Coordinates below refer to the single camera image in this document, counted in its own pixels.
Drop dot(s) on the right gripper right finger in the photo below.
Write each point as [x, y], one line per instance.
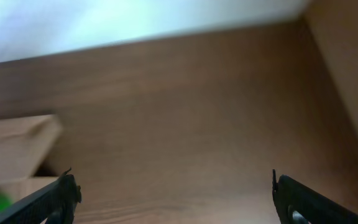
[295, 203]

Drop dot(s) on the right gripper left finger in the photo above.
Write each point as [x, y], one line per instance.
[54, 203]

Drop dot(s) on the green tape roll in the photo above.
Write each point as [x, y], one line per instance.
[0, 200]

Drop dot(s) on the cardboard box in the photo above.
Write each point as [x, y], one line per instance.
[24, 145]

